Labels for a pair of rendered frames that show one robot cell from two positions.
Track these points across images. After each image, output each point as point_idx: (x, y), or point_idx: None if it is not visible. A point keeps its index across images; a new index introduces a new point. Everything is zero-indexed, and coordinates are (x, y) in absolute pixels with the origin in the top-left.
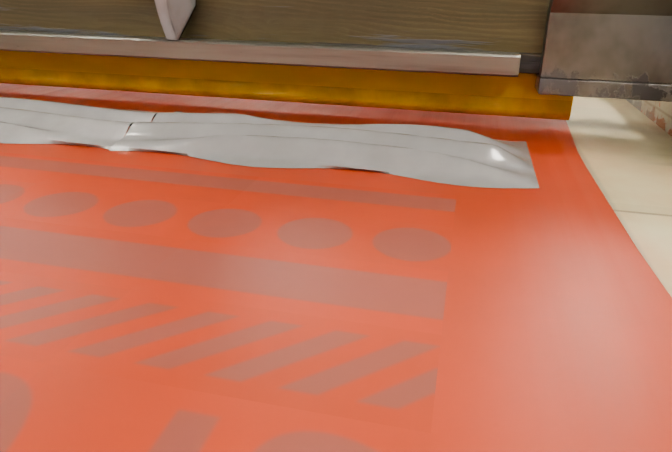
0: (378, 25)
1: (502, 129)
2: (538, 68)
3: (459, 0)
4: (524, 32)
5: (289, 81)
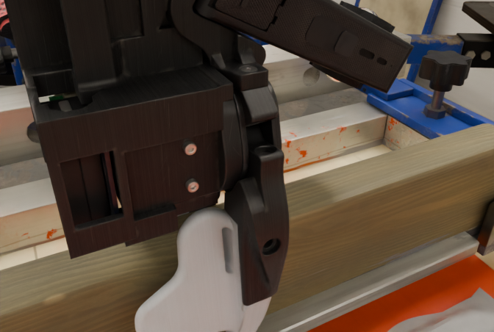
0: (387, 253)
1: (443, 270)
2: (472, 234)
3: (439, 217)
4: (469, 219)
5: None
